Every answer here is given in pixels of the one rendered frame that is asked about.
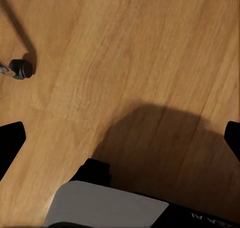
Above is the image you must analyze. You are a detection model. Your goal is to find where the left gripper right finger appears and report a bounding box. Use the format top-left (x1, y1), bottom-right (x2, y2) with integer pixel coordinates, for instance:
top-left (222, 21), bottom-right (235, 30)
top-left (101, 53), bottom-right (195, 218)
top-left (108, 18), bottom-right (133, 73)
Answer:
top-left (224, 121), bottom-right (240, 161)

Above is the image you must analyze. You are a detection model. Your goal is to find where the swivel chair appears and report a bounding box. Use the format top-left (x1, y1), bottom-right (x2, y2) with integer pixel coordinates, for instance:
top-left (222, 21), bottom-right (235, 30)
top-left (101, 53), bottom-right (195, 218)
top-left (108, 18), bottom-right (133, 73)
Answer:
top-left (0, 59), bottom-right (33, 80)

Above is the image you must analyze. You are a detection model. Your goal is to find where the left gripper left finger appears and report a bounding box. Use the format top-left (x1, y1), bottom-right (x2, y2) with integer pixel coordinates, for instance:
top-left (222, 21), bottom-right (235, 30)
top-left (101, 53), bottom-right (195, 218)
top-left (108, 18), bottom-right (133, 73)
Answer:
top-left (0, 121), bottom-right (26, 181)

